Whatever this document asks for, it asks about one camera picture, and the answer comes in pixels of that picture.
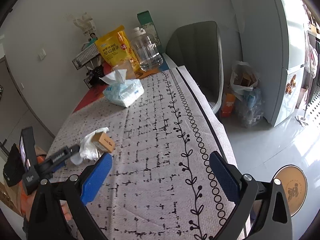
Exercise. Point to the person's left hand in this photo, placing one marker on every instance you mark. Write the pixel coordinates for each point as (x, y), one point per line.
(66, 211)

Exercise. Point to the white plastic bag with boxes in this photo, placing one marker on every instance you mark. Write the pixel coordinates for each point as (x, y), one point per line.
(243, 78)

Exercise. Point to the clear plastic jar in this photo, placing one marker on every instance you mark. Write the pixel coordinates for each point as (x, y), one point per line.
(145, 49)

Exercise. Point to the green carton box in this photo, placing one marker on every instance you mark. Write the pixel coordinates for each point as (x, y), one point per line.
(147, 23)

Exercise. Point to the tissue pack blue white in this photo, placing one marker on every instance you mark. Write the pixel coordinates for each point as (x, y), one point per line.
(121, 91)

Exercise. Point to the round trash bin brown lid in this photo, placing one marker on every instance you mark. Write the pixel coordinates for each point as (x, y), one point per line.
(295, 186)

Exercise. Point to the patterned grey tablecloth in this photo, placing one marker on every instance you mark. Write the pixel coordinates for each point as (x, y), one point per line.
(161, 185)

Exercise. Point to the small brown cardboard box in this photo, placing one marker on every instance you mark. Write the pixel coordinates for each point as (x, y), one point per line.
(103, 142)

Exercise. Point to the white tissue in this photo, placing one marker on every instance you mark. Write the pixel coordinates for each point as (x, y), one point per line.
(88, 149)

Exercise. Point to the white refrigerator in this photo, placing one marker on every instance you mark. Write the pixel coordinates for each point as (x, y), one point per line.
(273, 38)

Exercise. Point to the grey chair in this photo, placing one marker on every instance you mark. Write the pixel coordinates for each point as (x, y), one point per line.
(198, 47)

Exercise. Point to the pack of water bottles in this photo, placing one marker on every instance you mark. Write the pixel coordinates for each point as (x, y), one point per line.
(250, 109)

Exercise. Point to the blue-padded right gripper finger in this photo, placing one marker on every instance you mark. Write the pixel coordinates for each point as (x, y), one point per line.
(47, 220)
(273, 220)

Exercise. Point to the yellow snack bag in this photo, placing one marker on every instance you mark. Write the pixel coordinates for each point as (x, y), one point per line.
(115, 48)

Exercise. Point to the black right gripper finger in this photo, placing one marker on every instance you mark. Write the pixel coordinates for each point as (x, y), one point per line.
(62, 155)

